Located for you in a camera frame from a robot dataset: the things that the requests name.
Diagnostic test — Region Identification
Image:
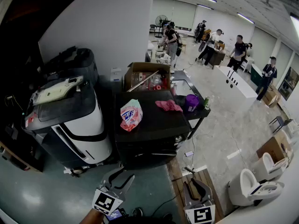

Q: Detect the white toilet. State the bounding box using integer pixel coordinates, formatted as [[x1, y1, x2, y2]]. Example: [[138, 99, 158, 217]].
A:
[[228, 168, 285, 206], [253, 152, 290, 182]]

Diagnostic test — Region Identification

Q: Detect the person's left forearm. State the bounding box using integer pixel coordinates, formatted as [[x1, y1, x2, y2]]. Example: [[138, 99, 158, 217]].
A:
[[79, 208, 106, 224]]

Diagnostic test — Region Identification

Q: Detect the black faucet set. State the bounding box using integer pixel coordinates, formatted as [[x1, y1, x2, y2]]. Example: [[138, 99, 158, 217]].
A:
[[225, 70, 239, 88]]

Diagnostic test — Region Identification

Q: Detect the yellow wire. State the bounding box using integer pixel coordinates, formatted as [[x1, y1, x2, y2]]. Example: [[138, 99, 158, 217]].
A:
[[6, 94, 24, 112]]

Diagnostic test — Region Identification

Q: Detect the metal pole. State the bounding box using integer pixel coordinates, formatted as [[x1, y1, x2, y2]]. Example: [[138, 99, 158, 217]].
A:
[[127, 70, 161, 92]]

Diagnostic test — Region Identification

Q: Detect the black bag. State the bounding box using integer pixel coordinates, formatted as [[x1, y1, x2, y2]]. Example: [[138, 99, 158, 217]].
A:
[[175, 94, 187, 107]]

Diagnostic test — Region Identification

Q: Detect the dark brown desk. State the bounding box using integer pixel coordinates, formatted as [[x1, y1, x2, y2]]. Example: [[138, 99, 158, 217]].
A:
[[202, 47, 226, 70]]

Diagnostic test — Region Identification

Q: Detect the grey washing machine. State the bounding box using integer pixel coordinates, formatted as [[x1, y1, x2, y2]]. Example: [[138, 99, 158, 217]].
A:
[[44, 47, 99, 88]]

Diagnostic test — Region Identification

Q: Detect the brown cardboard box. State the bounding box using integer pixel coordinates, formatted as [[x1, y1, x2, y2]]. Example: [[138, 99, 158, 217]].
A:
[[261, 84, 282, 108], [256, 136, 292, 164]]

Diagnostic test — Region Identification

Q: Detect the pink cloth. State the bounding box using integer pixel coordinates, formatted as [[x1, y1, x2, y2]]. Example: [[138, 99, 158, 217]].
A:
[[155, 99, 183, 113]]

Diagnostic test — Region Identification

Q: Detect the black chair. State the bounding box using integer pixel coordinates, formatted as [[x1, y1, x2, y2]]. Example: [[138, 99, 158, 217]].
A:
[[268, 115, 294, 134]]

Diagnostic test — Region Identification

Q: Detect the black standing fan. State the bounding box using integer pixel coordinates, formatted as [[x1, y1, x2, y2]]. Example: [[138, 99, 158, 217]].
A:
[[155, 14, 168, 38]]

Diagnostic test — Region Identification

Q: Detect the green cabinet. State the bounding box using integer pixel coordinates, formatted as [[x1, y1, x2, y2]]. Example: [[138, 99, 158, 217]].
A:
[[251, 63, 263, 87]]

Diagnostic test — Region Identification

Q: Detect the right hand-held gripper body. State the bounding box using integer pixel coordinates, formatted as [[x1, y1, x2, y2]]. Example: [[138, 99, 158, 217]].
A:
[[184, 196, 215, 224]]

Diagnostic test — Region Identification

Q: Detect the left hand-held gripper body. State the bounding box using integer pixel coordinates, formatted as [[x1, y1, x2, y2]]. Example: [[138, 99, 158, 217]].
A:
[[92, 185, 124, 217]]

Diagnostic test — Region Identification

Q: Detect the pink detergent bag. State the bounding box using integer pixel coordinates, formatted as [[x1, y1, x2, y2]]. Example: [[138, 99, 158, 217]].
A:
[[120, 98, 143, 132]]

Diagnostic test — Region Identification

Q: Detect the cardboard box with items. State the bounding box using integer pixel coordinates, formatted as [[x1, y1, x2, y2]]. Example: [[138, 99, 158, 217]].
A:
[[123, 62, 171, 93]]

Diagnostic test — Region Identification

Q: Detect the black device with screen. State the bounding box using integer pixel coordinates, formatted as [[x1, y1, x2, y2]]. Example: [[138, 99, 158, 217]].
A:
[[105, 208, 128, 223]]

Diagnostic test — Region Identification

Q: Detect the black plastic frame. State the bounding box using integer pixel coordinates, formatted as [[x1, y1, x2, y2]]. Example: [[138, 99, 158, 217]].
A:
[[45, 46, 92, 67]]

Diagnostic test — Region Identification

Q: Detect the wooden slat pallet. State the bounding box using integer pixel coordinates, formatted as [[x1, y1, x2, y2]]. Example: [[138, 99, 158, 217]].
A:
[[171, 168, 225, 224]]

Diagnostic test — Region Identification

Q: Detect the purple bucket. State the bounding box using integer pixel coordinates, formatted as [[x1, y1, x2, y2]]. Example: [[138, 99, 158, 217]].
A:
[[185, 94, 199, 113]]

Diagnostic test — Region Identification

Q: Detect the cream plastic panel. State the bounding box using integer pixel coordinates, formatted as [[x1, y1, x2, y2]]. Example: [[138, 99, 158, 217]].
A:
[[30, 75, 84, 106]]

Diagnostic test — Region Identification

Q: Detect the white standing appliance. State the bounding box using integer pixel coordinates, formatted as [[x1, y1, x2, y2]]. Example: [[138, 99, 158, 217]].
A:
[[110, 67, 122, 83]]

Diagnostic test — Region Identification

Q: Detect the black glass-top table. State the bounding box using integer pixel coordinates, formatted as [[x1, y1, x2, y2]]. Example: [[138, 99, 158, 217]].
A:
[[170, 70, 211, 140]]

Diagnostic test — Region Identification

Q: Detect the white and black washing machine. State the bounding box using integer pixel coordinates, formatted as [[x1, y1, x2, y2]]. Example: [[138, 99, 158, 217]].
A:
[[22, 77, 113, 172]]

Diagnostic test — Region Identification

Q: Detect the black front-load washing machine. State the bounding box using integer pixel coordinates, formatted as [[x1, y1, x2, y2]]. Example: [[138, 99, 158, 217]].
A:
[[114, 90, 191, 170]]

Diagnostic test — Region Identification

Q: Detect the dark wooden cabinet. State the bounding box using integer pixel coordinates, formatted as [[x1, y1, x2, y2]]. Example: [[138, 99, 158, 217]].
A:
[[0, 0, 94, 172]]

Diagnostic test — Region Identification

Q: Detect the white cluttered cabinet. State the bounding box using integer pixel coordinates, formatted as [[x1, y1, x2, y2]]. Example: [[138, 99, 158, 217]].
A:
[[147, 40, 171, 65]]

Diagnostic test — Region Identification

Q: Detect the person's black clothing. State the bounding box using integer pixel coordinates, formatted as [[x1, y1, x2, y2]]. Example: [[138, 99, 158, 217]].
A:
[[116, 212, 180, 224]]

